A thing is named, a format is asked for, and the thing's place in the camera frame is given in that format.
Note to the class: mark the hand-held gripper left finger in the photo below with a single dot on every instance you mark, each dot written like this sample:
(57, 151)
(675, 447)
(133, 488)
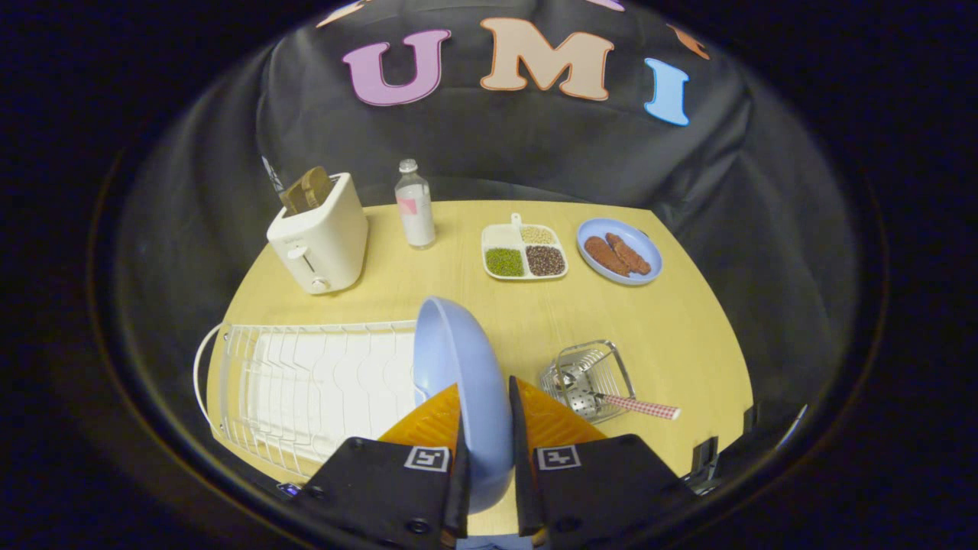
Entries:
(457, 489)

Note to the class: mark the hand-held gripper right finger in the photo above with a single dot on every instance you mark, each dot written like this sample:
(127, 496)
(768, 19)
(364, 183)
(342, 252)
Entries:
(524, 473)

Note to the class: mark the light blue plate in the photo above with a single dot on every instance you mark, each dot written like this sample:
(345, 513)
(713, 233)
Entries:
(462, 382)

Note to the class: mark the small blue plate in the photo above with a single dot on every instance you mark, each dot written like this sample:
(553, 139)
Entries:
(620, 250)

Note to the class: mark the white divided tray with beans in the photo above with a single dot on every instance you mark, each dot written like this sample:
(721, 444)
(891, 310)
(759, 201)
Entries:
(524, 250)

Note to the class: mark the brown sausage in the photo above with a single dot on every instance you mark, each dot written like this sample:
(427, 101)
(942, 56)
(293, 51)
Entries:
(629, 254)
(606, 256)

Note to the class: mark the clear bottle with pink label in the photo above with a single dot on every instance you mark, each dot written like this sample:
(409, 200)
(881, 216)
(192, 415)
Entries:
(415, 210)

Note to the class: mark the white toaster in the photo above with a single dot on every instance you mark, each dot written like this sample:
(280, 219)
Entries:
(321, 241)

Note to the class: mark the brown bread slice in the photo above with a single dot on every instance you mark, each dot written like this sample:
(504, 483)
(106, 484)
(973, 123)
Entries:
(307, 189)

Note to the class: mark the black backdrop cloth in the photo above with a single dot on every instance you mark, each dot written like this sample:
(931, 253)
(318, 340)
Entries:
(489, 137)

